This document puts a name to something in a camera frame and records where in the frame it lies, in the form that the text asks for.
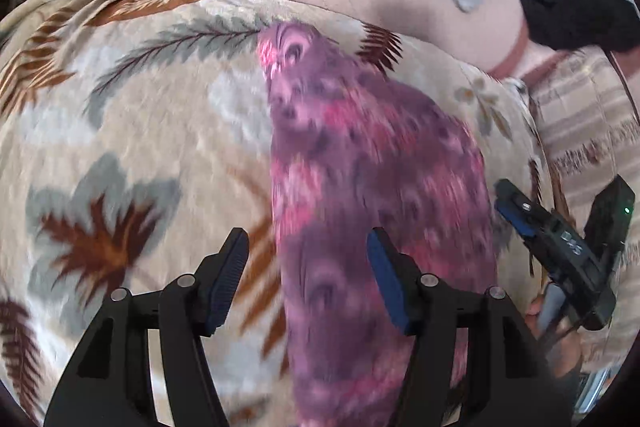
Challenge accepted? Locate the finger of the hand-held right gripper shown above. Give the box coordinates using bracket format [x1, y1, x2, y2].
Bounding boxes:
[494, 179, 541, 239]

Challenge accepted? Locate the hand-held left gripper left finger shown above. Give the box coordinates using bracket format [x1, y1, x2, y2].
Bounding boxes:
[44, 228, 250, 427]

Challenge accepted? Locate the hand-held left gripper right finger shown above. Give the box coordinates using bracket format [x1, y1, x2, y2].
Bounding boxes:
[366, 227, 573, 427]

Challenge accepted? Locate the purple pink floral garment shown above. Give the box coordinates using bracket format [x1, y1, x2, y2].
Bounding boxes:
[256, 21, 501, 427]

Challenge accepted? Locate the person's right hand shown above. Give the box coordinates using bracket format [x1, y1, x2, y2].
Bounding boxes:
[525, 294, 584, 379]

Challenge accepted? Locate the beige striped cushion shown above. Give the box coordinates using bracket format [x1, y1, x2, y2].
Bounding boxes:
[527, 47, 640, 373]

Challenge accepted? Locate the beige leaf-printed blanket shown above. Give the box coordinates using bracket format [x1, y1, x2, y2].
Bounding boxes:
[0, 0, 566, 427]

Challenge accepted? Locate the black cloth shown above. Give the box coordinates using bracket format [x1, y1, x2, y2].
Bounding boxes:
[517, 0, 640, 54]

